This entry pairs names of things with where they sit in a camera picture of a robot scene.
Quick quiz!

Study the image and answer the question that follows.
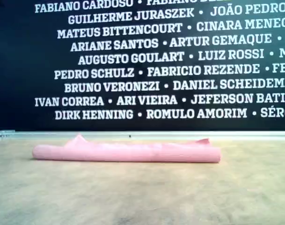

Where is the pink microfibre cloth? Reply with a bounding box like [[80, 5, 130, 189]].
[[31, 133, 222, 165]]

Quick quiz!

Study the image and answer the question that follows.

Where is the brown felt table mat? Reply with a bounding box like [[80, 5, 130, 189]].
[[0, 138, 285, 225]]

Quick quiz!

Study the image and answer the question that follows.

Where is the black banner with white names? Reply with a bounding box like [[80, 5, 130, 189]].
[[0, 0, 285, 132]]

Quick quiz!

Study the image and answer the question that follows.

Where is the aluminium table frame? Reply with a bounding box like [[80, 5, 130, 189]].
[[0, 130, 285, 142]]

